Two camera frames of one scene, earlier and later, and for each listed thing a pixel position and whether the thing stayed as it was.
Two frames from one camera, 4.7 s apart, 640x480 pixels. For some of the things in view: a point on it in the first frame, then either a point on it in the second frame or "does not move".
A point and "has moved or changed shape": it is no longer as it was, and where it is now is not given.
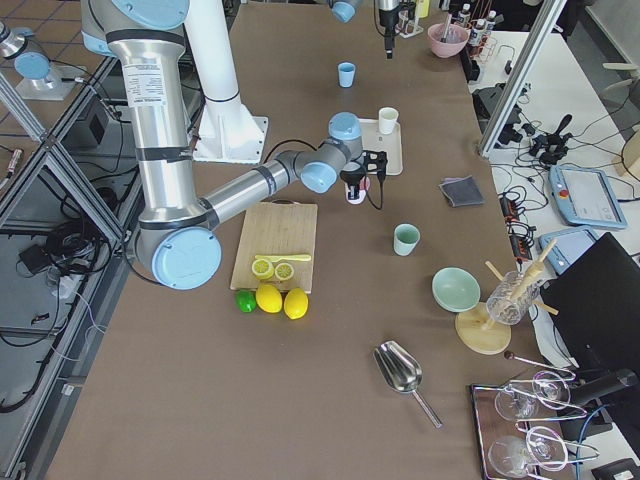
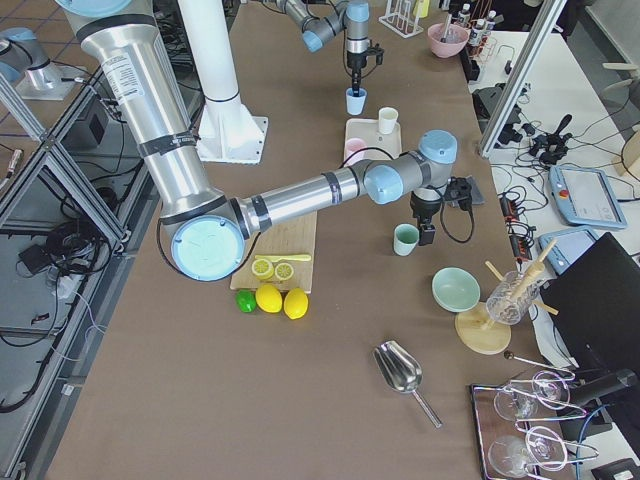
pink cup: [364, 186] has moved or changed shape
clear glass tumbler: [512, 298] does not move
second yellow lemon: [295, 303] does not move
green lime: [246, 300] does not move
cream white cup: [387, 118] does not move
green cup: [406, 236] does not move
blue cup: [346, 71] to [356, 104]
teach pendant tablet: [586, 196] does not move
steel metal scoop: [403, 372] does not move
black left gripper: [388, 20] to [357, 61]
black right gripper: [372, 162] to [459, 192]
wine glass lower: [512, 457] does not move
